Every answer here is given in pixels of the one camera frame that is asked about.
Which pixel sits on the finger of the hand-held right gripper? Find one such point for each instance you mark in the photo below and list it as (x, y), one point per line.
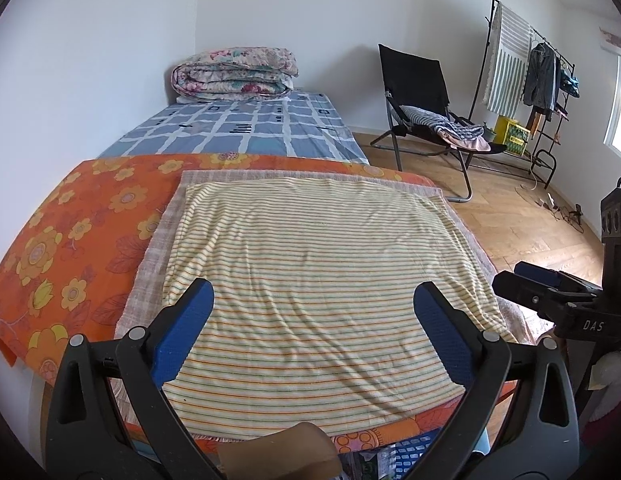
(525, 294)
(545, 275)

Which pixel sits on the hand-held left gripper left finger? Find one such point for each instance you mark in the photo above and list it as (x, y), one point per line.
(188, 321)

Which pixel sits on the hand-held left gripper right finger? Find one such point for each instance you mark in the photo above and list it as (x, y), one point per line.
(440, 331)

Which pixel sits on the brown paper bag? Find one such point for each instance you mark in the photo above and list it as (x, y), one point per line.
(280, 452)

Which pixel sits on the black clothes rack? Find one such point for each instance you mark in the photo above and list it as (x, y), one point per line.
(550, 160)

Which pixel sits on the yellow striped cloth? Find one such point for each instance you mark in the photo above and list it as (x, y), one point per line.
(315, 285)

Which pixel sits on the yellow crate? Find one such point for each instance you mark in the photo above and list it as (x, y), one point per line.
(510, 135)

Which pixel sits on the orange floral sheet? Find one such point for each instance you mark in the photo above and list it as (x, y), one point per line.
(65, 240)

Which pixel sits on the teal garment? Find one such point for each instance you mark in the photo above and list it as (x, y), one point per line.
(569, 84)

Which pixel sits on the grey striped cloth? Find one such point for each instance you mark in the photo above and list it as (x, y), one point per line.
(430, 120)

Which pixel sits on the dark jacket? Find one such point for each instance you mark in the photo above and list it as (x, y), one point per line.
(540, 77)

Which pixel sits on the blue checked bed sheet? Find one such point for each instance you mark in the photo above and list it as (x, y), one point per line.
(230, 125)

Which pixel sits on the green striped towel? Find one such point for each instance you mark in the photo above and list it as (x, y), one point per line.
(505, 65)

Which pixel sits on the black folding chair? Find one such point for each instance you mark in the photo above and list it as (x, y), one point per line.
(413, 72)

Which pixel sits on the folded floral quilt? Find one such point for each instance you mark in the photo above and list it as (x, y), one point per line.
(235, 72)

